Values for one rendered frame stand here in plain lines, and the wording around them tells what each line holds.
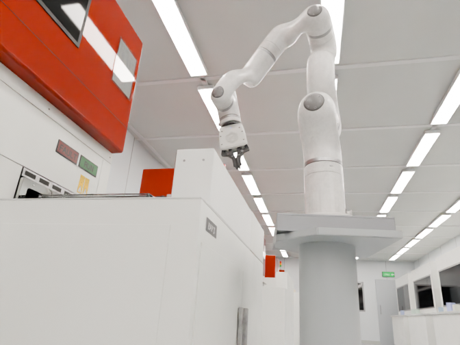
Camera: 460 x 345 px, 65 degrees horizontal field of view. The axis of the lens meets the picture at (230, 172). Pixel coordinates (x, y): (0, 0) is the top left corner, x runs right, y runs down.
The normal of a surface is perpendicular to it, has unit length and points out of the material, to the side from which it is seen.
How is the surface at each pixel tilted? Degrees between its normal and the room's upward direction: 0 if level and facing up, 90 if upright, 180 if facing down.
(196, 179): 90
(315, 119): 124
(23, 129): 90
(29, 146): 90
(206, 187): 90
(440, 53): 180
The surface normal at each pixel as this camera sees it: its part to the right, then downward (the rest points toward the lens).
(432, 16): -0.06, 0.93
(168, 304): -0.22, -0.37
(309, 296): -0.80, -0.26
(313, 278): -0.62, -0.33
